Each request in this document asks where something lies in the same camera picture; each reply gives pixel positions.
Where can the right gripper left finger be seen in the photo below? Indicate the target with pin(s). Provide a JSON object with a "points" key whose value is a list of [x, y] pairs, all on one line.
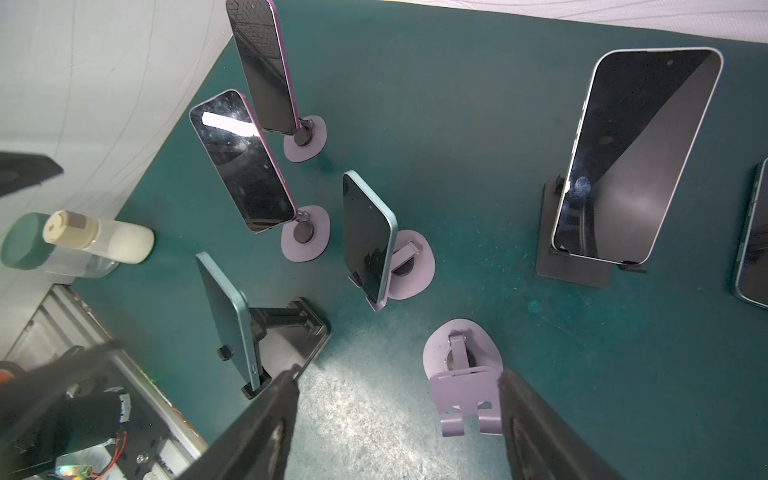
{"points": [[257, 444]]}

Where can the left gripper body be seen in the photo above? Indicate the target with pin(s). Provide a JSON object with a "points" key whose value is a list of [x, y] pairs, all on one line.
{"points": [[23, 170]]}

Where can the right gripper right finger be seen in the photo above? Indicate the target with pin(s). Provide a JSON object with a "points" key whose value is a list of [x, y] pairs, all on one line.
{"points": [[539, 443]]}

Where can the teal phone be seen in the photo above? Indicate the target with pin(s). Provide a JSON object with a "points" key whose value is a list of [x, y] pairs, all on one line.
{"points": [[750, 272], [231, 315], [369, 230]]}

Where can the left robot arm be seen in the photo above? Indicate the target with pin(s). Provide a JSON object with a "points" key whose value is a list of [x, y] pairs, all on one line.
{"points": [[39, 422]]}

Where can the purple round stand front right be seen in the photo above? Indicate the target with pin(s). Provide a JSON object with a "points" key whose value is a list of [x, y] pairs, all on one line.
{"points": [[463, 365]]}

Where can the purple round stand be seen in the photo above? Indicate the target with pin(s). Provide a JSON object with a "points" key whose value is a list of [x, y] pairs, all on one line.
{"points": [[307, 237], [308, 141], [463, 365], [412, 268]]}

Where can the black stand front centre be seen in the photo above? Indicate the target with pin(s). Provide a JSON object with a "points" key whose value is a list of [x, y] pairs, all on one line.
{"points": [[287, 337]]}

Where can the black stand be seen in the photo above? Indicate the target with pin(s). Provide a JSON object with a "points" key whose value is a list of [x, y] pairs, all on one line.
{"points": [[287, 337], [557, 265]]}

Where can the black stand back right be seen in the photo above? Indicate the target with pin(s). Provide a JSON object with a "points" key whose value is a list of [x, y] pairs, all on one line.
{"points": [[557, 265]]}

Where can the purple phone middle left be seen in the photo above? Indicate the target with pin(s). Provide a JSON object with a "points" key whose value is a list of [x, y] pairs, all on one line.
{"points": [[243, 161]]}

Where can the purple phone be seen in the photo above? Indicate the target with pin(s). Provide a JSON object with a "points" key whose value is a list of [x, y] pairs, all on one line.
{"points": [[243, 161], [256, 31]]}

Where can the purple round stand middle left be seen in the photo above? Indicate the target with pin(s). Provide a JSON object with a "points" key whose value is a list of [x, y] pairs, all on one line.
{"points": [[307, 237]]}

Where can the purple round stand centre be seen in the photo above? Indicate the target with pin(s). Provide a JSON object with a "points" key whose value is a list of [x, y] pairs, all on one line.
{"points": [[412, 268]]}

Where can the purple phone back left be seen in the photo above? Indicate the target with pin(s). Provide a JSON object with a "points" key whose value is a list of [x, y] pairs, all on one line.
{"points": [[256, 31]]}

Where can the purple round stand back left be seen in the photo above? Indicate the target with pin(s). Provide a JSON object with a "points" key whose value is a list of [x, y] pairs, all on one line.
{"points": [[308, 141]]}

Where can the white phone back right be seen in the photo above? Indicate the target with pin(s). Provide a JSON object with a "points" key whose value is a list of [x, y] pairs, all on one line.
{"points": [[640, 120]]}

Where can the green cap clear jar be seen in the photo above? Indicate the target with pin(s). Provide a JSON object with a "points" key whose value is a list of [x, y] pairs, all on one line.
{"points": [[24, 248]]}

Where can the white bottle beige cap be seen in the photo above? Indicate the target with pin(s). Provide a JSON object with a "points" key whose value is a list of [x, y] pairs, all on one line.
{"points": [[118, 241]]}

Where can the green table mat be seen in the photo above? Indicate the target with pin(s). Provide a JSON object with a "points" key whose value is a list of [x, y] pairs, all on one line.
{"points": [[456, 119]]}

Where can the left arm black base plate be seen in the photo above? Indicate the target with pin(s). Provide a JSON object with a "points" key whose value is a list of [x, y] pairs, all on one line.
{"points": [[145, 436]]}

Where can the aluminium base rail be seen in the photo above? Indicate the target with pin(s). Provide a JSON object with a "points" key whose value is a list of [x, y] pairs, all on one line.
{"points": [[63, 321]]}

